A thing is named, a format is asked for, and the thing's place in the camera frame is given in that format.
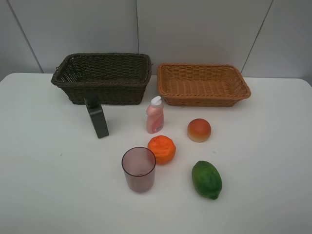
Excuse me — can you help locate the orange wicker basket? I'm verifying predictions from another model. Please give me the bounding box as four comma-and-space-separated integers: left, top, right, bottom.
157, 63, 251, 107

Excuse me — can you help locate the black rectangular bottle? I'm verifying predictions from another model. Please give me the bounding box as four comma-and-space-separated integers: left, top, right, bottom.
84, 93, 109, 138

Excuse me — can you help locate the dark brown wicker basket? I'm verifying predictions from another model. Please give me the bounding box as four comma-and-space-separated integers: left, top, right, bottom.
51, 53, 152, 105

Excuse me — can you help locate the pink bottle white cap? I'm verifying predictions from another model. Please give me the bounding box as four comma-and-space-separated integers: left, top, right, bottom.
146, 96, 164, 134

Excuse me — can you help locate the purple translucent cup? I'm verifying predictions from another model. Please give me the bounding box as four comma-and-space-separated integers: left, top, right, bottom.
121, 147, 156, 193

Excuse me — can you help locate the red orange peach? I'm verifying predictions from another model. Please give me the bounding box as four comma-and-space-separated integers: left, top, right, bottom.
187, 118, 212, 143

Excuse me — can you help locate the orange mandarin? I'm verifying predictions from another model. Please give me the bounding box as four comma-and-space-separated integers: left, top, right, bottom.
148, 135, 176, 165

